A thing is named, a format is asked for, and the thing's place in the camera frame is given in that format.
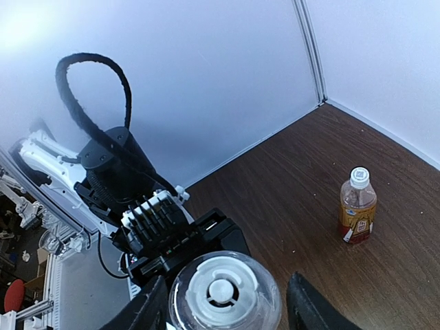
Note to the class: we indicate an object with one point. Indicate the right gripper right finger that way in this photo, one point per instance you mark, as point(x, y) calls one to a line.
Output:
point(307, 308)

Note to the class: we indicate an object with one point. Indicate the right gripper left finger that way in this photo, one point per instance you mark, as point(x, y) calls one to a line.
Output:
point(148, 310)

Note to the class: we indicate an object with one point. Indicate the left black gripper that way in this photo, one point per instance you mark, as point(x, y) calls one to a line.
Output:
point(212, 232)

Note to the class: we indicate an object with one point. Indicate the clear plastic bottle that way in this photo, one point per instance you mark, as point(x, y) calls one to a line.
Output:
point(266, 314)

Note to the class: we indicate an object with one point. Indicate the white flip bottle cap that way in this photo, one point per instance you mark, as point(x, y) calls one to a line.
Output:
point(222, 292)

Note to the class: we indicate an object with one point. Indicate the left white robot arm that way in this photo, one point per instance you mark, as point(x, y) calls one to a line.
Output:
point(96, 181)

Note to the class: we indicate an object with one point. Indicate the amber tea bottle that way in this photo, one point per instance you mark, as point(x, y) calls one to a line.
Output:
point(357, 213)

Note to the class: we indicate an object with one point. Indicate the white tea bottle cap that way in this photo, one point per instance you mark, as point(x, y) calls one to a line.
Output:
point(359, 178)

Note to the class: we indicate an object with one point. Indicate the red round stool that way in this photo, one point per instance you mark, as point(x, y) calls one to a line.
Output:
point(14, 296)

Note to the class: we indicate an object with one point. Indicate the left aluminium frame post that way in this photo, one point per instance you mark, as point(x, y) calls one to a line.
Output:
point(311, 46)

